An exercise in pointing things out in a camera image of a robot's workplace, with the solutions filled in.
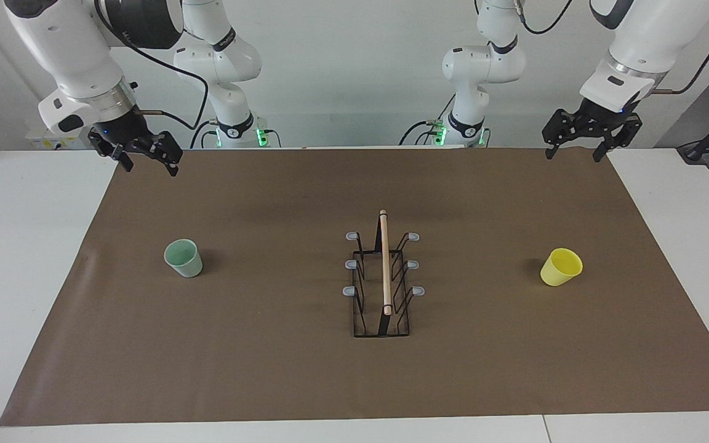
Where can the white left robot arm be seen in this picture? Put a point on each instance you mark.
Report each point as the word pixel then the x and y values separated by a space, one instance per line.
pixel 644 37

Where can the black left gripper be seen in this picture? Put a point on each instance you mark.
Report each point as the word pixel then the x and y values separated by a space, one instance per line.
pixel 600 118

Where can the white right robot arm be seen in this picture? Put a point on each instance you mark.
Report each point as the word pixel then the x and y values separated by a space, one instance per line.
pixel 71 55

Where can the yellow plastic cup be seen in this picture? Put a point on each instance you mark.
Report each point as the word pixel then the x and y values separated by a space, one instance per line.
pixel 560 269

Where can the brown table mat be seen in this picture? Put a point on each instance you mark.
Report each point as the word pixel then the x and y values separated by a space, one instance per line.
pixel 268 357

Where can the pale green plastic cup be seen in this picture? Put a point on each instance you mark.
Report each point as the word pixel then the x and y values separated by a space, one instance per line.
pixel 183 261

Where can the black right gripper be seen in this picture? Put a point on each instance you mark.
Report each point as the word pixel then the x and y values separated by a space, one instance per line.
pixel 125 130

